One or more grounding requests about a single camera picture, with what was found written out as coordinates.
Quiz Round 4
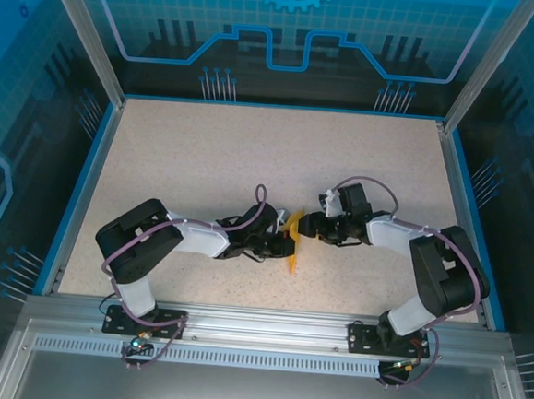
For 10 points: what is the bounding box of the orange paper sheet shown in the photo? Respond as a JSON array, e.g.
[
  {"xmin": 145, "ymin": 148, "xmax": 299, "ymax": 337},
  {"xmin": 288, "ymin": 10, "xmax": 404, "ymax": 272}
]
[{"xmin": 279, "ymin": 207, "xmax": 307, "ymax": 276}]

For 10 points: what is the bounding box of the grey sheet metal tray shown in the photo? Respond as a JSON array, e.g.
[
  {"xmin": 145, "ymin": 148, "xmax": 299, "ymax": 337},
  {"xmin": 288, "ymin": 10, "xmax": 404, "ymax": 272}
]
[{"xmin": 0, "ymin": 314, "xmax": 534, "ymax": 399}]

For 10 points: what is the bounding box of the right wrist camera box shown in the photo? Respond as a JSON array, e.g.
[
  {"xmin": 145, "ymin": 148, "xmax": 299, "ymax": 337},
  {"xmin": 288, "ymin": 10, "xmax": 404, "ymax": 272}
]
[{"xmin": 315, "ymin": 189, "xmax": 343, "ymax": 218}]

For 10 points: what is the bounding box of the aluminium mounting rail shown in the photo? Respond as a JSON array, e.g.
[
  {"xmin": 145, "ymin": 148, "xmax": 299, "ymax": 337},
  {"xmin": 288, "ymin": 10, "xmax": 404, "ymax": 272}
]
[{"xmin": 23, "ymin": 288, "xmax": 515, "ymax": 368}]

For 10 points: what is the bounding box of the slotted grey cable duct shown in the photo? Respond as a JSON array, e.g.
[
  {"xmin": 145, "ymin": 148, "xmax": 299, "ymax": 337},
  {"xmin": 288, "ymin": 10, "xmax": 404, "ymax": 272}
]
[{"xmin": 32, "ymin": 334, "xmax": 383, "ymax": 377}]

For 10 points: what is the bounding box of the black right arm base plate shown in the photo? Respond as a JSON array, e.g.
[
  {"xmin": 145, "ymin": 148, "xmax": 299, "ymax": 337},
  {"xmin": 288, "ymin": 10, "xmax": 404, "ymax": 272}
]
[{"xmin": 346, "ymin": 320, "xmax": 433, "ymax": 360}]

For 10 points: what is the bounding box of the aluminium table side rail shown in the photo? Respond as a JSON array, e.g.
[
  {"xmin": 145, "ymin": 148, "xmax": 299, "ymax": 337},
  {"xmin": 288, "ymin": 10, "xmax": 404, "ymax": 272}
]
[
  {"xmin": 421, "ymin": 122, "xmax": 524, "ymax": 333},
  {"xmin": 41, "ymin": 92, "xmax": 128, "ymax": 302}
]

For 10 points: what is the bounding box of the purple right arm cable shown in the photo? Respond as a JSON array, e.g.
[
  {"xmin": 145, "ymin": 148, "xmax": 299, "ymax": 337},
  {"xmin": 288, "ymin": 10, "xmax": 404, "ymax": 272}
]
[{"xmin": 314, "ymin": 174, "xmax": 491, "ymax": 393}]

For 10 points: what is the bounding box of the right cable connector plug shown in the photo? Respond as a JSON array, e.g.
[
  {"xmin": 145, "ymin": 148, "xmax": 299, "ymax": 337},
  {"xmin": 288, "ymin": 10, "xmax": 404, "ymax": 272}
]
[{"xmin": 388, "ymin": 356, "xmax": 422, "ymax": 375}]

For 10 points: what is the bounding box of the cable connector plug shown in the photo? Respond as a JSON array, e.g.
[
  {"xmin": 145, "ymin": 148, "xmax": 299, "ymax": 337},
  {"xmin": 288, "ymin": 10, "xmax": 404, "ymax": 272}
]
[
  {"xmin": 388, "ymin": 356, "xmax": 422, "ymax": 375},
  {"xmin": 128, "ymin": 329, "xmax": 154, "ymax": 354}
]

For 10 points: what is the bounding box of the left cable connector plug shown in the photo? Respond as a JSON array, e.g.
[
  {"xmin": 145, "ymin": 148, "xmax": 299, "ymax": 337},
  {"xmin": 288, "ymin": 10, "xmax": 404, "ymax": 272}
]
[{"xmin": 128, "ymin": 329, "xmax": 154, "ymax": 354}]

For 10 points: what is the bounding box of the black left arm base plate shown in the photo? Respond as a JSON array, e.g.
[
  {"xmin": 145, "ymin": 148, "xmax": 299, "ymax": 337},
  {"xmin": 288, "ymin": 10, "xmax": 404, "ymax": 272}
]
[{"xmin": 101, "ymin": 303, "xmax": 188, "ymax": 341}]

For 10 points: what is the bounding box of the aluminium frame post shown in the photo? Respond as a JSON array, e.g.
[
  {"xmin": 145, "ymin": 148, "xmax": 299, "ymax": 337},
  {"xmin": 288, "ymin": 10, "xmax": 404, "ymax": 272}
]
[
  {"xmin": 30, "ymin": 0, "xmax": 136, "ymax": 109},
  {"xmin": 441, "ymin": 0, "xmax": 534, "ymax": 141}
]

